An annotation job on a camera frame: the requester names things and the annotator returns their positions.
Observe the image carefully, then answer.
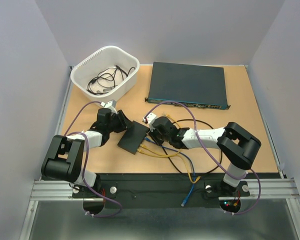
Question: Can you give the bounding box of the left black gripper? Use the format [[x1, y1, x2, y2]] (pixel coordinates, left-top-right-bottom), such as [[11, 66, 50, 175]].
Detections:
[[106, 109, 134, 134]]

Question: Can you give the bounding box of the black cable in bin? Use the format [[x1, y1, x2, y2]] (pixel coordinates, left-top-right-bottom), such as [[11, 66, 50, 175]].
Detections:
[[86, 65, 136, 96]]

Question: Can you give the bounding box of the white plastic bin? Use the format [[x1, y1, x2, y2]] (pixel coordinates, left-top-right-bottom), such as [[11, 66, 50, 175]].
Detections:
[[70, 45, 140, 103]]

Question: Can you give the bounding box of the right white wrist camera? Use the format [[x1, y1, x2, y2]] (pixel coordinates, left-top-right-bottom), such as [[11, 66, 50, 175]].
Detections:
[[142, 112, 157, 125]]

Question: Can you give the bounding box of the yellow ethernet cable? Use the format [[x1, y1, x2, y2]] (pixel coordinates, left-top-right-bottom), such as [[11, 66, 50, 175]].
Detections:
[[137, 113, 201, 184]]

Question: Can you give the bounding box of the black ethernet cable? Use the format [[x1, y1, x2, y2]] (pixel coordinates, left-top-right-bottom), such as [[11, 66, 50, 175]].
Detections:
[[162, 118, 223, 175]]

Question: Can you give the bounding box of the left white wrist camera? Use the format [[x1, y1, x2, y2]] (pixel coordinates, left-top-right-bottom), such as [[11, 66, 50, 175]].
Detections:
[[100, 99, 117, 109]]

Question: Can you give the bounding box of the blue ethernet cable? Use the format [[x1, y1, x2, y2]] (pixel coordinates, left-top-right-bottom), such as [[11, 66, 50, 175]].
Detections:
[[144, 136, 196, 207]]

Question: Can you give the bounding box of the small black network switch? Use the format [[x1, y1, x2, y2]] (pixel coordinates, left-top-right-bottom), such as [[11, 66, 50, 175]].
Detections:
[[117, 121, 149, 155]]

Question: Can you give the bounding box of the aluminium rail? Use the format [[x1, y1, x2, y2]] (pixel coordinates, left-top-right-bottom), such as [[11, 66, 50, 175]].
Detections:
[[30, 178, 300, 202]]

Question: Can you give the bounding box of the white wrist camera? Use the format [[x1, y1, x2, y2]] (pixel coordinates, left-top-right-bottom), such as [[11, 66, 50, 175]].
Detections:
[[142, 112, 157, 125], [100, 99, 117, 109]]

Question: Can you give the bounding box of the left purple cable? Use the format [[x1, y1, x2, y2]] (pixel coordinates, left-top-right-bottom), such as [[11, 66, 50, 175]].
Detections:
[[64, 100, 123, 219]]

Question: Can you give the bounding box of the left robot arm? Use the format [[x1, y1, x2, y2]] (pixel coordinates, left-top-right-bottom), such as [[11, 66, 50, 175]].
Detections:
[[41, 108, 132, 197]]

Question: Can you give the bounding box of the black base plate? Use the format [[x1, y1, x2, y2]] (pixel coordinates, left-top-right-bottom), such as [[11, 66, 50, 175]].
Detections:
[[71, 171, 251, 210]]

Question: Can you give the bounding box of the large teal network switch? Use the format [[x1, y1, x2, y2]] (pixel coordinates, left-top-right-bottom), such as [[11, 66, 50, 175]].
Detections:
[[145, 62, 230, 110]]

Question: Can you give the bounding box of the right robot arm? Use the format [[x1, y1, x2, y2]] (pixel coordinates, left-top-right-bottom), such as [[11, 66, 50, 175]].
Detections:
[[144, 113, 262, 195]]

